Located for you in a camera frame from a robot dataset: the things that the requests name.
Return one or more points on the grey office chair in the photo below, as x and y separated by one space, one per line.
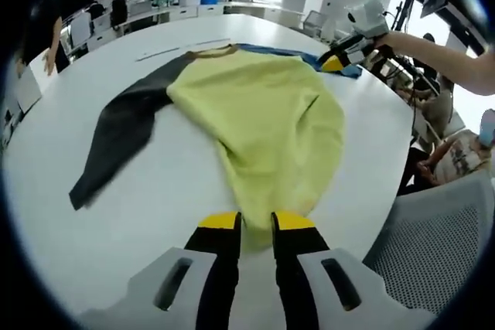
315 19

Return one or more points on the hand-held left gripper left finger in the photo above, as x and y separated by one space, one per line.
185 279

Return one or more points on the yellow black blue garment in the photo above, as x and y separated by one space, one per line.
263 113

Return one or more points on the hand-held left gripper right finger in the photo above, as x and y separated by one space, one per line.
309 276

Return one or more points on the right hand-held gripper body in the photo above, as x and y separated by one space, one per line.
367 17

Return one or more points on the grey mesh chair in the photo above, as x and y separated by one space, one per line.
425 245

